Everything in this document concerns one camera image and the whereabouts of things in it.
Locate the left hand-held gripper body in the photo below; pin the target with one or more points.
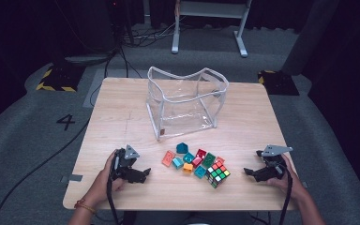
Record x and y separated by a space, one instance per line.
123 170

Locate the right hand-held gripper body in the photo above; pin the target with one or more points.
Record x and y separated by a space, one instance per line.
275 168

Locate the multicoloured puzzle cube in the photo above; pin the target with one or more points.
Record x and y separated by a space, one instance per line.
217 174

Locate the pink toy block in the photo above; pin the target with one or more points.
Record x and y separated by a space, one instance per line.
220 159

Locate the orange yellow toy block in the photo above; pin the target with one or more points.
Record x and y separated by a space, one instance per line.
187 168

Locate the green toy block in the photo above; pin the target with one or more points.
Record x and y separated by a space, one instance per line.
208 160

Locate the red toy block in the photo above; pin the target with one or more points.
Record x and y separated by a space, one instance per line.
197 161
201 153

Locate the clear plastic zipper bag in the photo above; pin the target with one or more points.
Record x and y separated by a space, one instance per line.
184 106

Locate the person's left hand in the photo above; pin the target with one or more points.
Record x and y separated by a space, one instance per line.
103 184

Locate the person's right hand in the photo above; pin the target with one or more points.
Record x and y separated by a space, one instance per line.
293 186

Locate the coral toy block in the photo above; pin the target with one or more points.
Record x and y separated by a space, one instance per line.
168 158

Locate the small grey tape piece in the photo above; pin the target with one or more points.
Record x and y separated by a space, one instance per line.
305 184

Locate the dark teal toy block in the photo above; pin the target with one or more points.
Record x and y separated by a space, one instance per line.
182 147

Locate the grey tape strip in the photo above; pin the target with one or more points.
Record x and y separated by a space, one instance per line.
72 178

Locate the person's dark clothed lap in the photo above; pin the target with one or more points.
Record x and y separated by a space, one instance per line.
168 219

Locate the black yellow striped stand base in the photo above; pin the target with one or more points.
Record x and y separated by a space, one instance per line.
278 82
59 79

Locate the grey flat stand base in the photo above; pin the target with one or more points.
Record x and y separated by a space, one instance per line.
84 59

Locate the black equipment stand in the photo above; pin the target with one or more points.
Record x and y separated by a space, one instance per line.
120 18

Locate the grey slanted post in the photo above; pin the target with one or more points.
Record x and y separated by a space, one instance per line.
309 34

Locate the white metal desk frame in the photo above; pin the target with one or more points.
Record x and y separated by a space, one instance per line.
211 9

